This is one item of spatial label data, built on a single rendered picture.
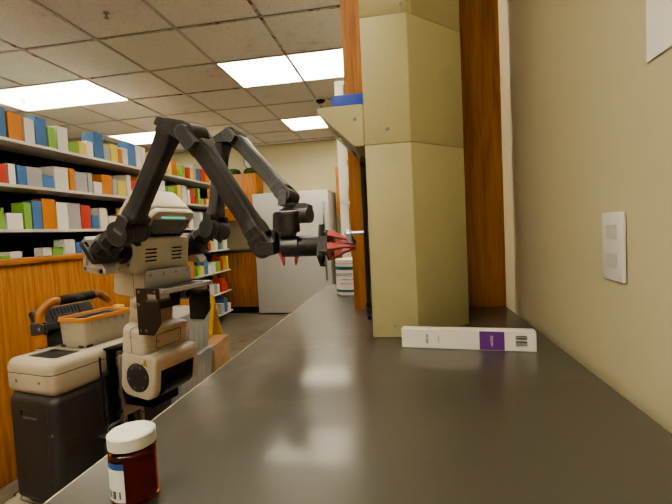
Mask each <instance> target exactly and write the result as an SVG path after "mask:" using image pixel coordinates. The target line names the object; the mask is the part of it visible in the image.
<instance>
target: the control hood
mask: <svg viewBox="0 0 672 504"><path fill-rule="evenodd" d="M317 113H318V115H319V116H320V117H321V119H322V120H323V121H324V123H325V124H326V125H327V127H328V128H329V129H330V131H331V132H332V133H333V135H334V136H335V137H336V139H337V140H338V141H339V142H340V143H341V141H340V140H339V139H338V137H337V136H336V135H335V133H336V134H337V135H339V136H340V137H341V138H342V139H343V140H344V141H345V142H346V143H348V144H349V145H350V146H351V147H352V148H353V149H354V150H355V151H356V152H357V153H358V155H359V157H361V156H364V157H365V135H364V113H363V105H362V104H357V105H346V106H336V107H326V108H318V109H317ZM333 131H334V132H335V133H334V132H333Z"/></svg>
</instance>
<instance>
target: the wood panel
mask: <svg viewBox="0 0 672 504"><path fill-rule="evenodd" d="M340 7H341V28H342V49H343V71H344V92H345V95H346V94H356V93H363V90H362V68H361V45H360V23H359V19H360V17H359V0H340ZM459 24H460V31H459V32H460V53H461V84H462V115H463V146H464V147H463V148H464V175H465V206H466V237H467V268H468V298H469V307H504V306H506V272H505V236H504V199H503V163H502V127H501V90H500V54H499V17H498V0H459ZM347 156H348V177H349V199H350V220H351V230H352V231H358V230H363V216H362V194H361V172H360V160H359V159H358V158H357V157H356V156H355V155H354V154H353V153H352V152H350V151H349V150H348V149H347ZM353 238H354V239H355V240H356V243H355V245H356V250H355V251H352V263H353V284H354V305H355V309H365V308H366V307H367V304H366V282H365V260H364V238H363V235H353Z"/></svg>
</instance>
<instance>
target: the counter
mask: <svg viewBox="0 0 672 504"><path fill-rule="evenodd" d="M457 327H478V328H525V329H534V330H535V331H536V343H537V352H525V351H497V350H469V349H442V348H414V347H402V337H373V315H372V314H371V319H370V320H369V319H368V317H367V313H366V309H355V305H354V296H341V295H338V294H337V286H336V285H327V286H326V287H324V288H323V289H322V290H321V291H320V292H318V293H316V294H315V295H314V296H313V297H311V298H310V299H309V300H307V301H306V302H305V303H303V304H302V305H301V306H300V307H298V308H297V309H296V310H294V311H293V312H292V313H290V314H289V315H288V316H287V317H285V318H284V319H283V320H281V321H280V322H279V323H277V324H276V325H275V326H274V327H272V328H271V329H270V330H268V331H267V332H266V333H264V334H263V335H262V336H261V337H259V338H258V339H257V340H255V341H254V342H253V343H251V344H250V345H249V346H248V347H246V348H245V349H244V350H242V351H241V352H240V353H238V354H237V355H236V356H235V357H233V358H232V359H231V360H229V361H228V362H227V363H225V364H224V365H223V366H222V367H220V368H219V369H218V370H216V371H215V372H214V373H212V374H211V375H210V376H209V377H207V378H206V379H205V380H203V381H202V382H201V383H199V384H198V385H197V386H195V387H194V388H193V389H192V390H190V391H189V392H188V393H186V394H185V395H184V396H182V397H181V398H180V399H179V400H177V401H176V402H175V403H173V404H172V405H171V406H169V407H168V408H167V409H166V410H164V411H163V412H162V413H160V414H159V415H158V416H156V417H155V418H154V419H153V420H151V422H153V423H155V425H156V440H157V451H158V465H159V478H160V490H159V492H158V493H157V495H156V496H155V497H153V498H152V499H151V500H149V501H148V502H146V503H144V504H672V434H671V433H670V432H669V431H667V430H666V429H665V428H664V427H662V426H661V425H660V424H658V423H657V422H656V421H654V420H653V419H652V418H651V417H649V416H648V415H647V414H645V413H644V412H643V411H641V410H640V409H639V408H638V407H636V406H635V405H634V404H632V403H631V402H630V401H628V400H627V399H626V398H625V397H623V396H622V395H621V394H619V393H618V392H617V391H615V390H614V389H613V388H612V387H610V386H609V385H608V384H606V383H605V382H604V381H602V380H601V379H600V378H599V377H597V376H596V375H595V374H593V373H592V372H591V371H589V370H588V369H587V368H586V367H584V366H583V365H582V364H580V363H579V362H578V361H576V360H575V359H574V358H573V357H571V356H570V355H569V354H567V353H566V352H565V351H563V350H562V349H561V348H560V347H558V346H557V345H556V344H554V343H553V342H552V341H551V340H549V339H548V338H547V337H545V336H544V335H543V334H541V333H540V332H539V331H538V330H536V329H535V328H534V327H532V326H531V325H530V324H528V323H527V322H526V321H525V320H523V319H522V318H521V317H519V316H518V315H517V314H515V313H514V312H513V311H512V310H510V309H509V308H508V307H506V306H504V307H469V323H468V324H464V325H461V326H457ZM107 458H108V457H107V455H106V456H104V457H103V458H102V459H100V460H99V461H98V462H97V463H95V464H94V465H93V466H91V467H90V468H89V469H87V470H86V471H85V472H84V473H82V474H81V475H80V476H78V477H77V478H76V479H74V480H73V481H72V482H71V483H69V484H68V485H67V486H65V487H64V488H63V489H61V490H60V491H59V492H58V493H56V494H55V495H54V496H52V497H51V498H50V499H48V500H47V501H46V502H45V503H43V504H112V503H111V498H110V486H109V474H108V461H107Z"/></svg>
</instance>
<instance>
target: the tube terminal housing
mask: <svg viewBox="0 0 672 504"><path fill-rule="evenodd" d="M359 23H360V45H361V68H362V90H363V113H364V135H365V158H366V181H367V203H368V226H369V248H370V270H371V293H372V315H373V337H402V332H401V329H402V327H403V326H431V327H457V326H461V325H464V324H468V323H469V298H468V268H467V237H466V206H465V175H464V148H463V147H464V146H463V115H462V84H461V53H460V32H457V31H454V30H452V29H449V28H446V27H444V26H441V25H438V24H436V23H433V22H430V21H428V20H425V19H422V18H420V17H417V16H414V15H412V14H409V13H406V12H405V13H397V14H390V15H382V16H374V17H367V18H360V19H359Z"/></svg>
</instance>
